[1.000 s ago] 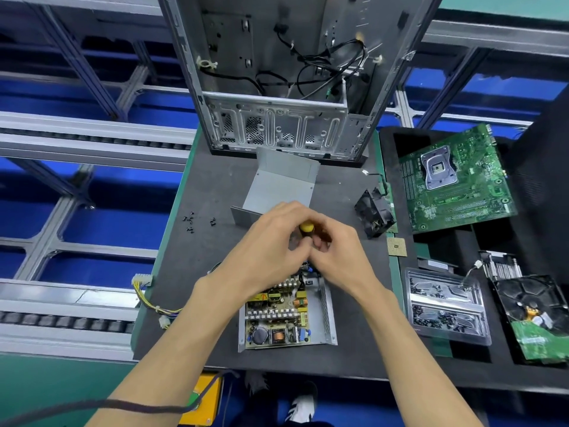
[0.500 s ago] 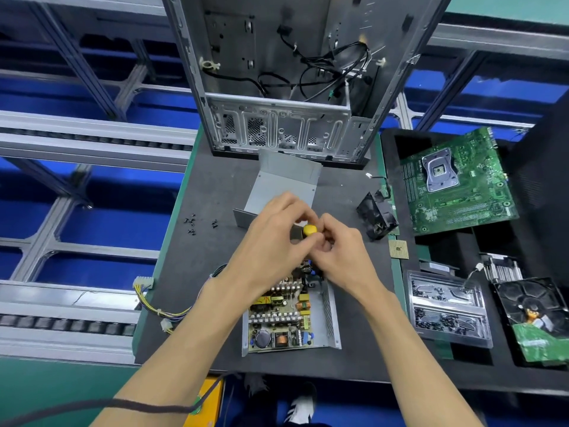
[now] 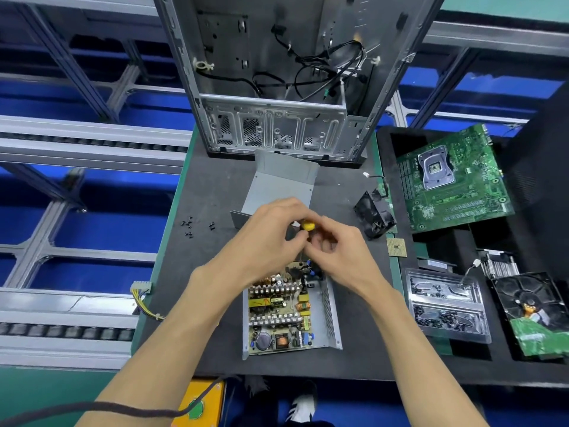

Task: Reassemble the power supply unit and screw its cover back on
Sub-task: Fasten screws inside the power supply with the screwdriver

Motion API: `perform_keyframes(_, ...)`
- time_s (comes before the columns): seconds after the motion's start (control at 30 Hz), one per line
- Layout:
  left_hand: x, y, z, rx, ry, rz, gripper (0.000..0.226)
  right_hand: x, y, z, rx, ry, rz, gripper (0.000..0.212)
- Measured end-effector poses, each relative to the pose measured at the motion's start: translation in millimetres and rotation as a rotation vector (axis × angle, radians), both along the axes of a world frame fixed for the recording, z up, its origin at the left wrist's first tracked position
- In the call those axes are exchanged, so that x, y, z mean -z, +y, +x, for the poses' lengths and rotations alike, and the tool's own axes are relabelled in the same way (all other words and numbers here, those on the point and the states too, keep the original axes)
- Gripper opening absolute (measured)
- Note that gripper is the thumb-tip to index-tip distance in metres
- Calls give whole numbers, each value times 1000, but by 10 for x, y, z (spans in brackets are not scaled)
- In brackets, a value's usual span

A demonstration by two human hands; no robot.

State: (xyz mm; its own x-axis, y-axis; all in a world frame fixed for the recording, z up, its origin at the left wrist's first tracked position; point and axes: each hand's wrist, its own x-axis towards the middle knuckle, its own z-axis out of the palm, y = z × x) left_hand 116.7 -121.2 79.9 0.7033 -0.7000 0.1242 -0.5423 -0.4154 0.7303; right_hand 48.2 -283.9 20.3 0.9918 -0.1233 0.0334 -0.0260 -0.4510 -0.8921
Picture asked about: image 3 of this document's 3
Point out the person's left hand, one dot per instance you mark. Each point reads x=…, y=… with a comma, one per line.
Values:
x=253, y=244

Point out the person's right hand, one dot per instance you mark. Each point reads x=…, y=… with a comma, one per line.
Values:
x=342, y=253

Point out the power supply metal base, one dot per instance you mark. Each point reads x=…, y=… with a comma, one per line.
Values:
x=331, y=320

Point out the small black screws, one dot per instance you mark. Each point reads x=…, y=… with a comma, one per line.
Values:
x=187, y=225

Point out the person's left forearm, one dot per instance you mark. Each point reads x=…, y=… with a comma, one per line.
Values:
x=156, y=364

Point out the person's right forearm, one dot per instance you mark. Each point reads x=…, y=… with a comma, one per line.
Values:
x=427, y=369

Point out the grey power supply cover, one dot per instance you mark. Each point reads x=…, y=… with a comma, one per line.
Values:
x=280, y=178

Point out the person's right shoe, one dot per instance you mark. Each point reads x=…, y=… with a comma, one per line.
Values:
x=302, y=407

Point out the black cooling fan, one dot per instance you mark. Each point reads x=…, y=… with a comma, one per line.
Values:
x=373, y=213

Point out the small square processor chip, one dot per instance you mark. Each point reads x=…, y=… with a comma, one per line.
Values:
x=396, y=247

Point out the black foam work mat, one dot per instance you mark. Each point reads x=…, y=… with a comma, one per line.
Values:
x=373, y=347

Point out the clear plastic screw tray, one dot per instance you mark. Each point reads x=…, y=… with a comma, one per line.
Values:
x=446, y=305

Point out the silver computer tower chassis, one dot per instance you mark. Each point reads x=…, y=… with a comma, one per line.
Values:
x=267, y=124

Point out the green motherboard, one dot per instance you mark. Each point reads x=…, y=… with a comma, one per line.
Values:
x=458, y=186

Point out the silver heatsink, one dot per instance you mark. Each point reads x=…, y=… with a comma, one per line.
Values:
x=498, y=262

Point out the yellow button box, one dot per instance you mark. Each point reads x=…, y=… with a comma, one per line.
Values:
x=196, y=406

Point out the black hard disk drive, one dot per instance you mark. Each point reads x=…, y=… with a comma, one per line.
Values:
x=532, y=315

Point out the black foam parts tray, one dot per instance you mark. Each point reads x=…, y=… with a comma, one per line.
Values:
x=542, y=173

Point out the aluminium conveyor frame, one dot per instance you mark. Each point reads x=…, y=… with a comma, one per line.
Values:
x=89, y=138

